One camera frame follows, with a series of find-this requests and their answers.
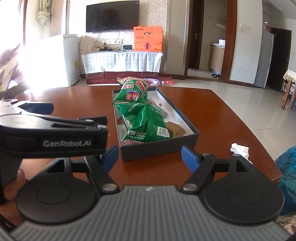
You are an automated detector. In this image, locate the yellow peanut bag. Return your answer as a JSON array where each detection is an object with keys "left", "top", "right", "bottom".
[{"left": 165, "top": 121, "right": 186, "bottom": 138}]

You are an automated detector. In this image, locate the green chip bag striped edge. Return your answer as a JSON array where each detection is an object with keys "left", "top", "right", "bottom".
[{"left": 115, "top": 102, "right": 170, "bottom": 145}]

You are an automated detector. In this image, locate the green red chip bag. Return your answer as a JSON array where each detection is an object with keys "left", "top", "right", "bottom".
[{"left": 112, "top": 77, "right": 150, "bottom": 104}]

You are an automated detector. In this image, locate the clear sunflower seed bag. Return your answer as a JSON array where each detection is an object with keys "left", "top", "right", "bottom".
[{"left": 147, "top": 97, "right": 168, "bottom": 118}]

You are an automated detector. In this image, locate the person's left hand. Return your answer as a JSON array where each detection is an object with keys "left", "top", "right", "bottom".
[{"left": 1, "top": 169, "right": 26, "bottom": 226}]

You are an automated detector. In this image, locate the grey shallow box tray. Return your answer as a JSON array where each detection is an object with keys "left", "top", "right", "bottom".
[{"left": 113, "top": 87, "right": 199, "bottom": 161}]

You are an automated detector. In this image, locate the crumpled white tissue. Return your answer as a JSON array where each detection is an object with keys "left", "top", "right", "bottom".
[{"left": 230, "top": 143, "right": 249, "bottom": 160}]

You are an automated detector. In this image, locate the white chest freezer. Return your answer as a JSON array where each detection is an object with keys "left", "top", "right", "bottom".
[{"left": 49, "top": 34, "right": 80, "bottom": 88}]

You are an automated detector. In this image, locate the tv cabinet with white cloth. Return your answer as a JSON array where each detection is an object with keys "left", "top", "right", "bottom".
[{"left": 82, "top": 50, "right": 163, "bottom": 84}]

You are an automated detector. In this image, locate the blue plastic bag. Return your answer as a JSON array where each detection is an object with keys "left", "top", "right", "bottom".
[{"left": 275, "top": 147, "right": 296, "bottom": 215}]

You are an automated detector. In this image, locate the pair of slippers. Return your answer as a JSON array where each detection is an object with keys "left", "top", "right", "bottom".
[{"left": 211, "top": 73, "right": 221, "bottom": 78}]

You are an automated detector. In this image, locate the purple detergent bottle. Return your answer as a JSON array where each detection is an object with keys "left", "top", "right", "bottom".
[{"left": 144, "top": 78, "right": 165, "bottom": 87}]

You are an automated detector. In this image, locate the wooden kitchen cabinet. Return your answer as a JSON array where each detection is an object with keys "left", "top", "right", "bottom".
[{"left": 208, "top": 43, "right": 225, "bottom": 73}]

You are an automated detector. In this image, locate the dining table with lace cloth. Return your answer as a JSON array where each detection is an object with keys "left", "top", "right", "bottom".
[{"left": 281, "top": 69, "right": 296, "bottom": 109}]

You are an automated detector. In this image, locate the silver refrigerator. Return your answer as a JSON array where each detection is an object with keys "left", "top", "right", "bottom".
[{"left": 254, "top": 30, "right": 274, "bottom": 88}]

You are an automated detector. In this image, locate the orange cardboard box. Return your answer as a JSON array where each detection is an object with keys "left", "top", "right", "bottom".
[{"left": 133, "top": 26, "right": 163, "bottom": 52}]

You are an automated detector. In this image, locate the black wall television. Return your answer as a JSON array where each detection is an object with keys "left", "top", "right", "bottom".
[{"left": 86, "top": 1, "right": 140, "bottom": 33}]

